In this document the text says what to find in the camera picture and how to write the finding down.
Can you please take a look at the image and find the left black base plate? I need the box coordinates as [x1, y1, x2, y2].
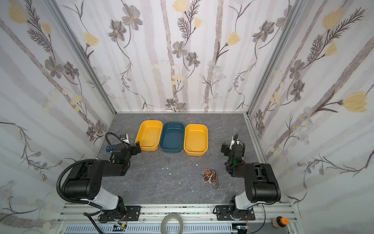
[99, 205, 141, 222]

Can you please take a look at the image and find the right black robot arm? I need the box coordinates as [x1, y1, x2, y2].
[216, 134, 281, 221]

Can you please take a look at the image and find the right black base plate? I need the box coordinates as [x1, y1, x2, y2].
[213, 205, 256, 221]

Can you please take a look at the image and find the orange capped bottle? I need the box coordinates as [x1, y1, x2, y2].
[272, 216, 289, 229]

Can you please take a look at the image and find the yellow plastic tray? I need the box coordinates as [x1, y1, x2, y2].
[135, 120, 163, 151]
[184, 124, 208, 157]

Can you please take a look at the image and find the left yellow plastic tray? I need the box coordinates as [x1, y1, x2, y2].
[135, 120, 163, 151]

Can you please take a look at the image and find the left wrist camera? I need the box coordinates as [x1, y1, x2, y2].
[119, 134, 130, 144]

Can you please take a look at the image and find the aluminium mounting rail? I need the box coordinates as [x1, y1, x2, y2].
[54, 203, 303, 234]

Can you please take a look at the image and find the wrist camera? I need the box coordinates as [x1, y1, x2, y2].
[119, 134, 130, 144]
[230, 140, 245, 148]

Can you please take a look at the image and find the teal plastic tray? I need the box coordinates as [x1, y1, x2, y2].
[159, 122, 185, 154]

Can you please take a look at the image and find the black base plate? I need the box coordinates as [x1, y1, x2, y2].
[213, 205, 256, 221]
[99, 205, 141, 222]

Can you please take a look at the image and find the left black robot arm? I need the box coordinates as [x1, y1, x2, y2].
[56, 132, 141, 223]

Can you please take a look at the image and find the orange cable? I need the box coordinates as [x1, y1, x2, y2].
[203, 168, 219, 188]

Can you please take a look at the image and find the tape roll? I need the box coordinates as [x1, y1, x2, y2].
[160, 213, 184, 234]

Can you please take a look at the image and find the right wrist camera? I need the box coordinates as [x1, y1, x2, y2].
[230, 140, 245, 148]

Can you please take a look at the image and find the right yellow plastic tray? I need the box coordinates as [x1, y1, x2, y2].
[184, 124, 208, 157]

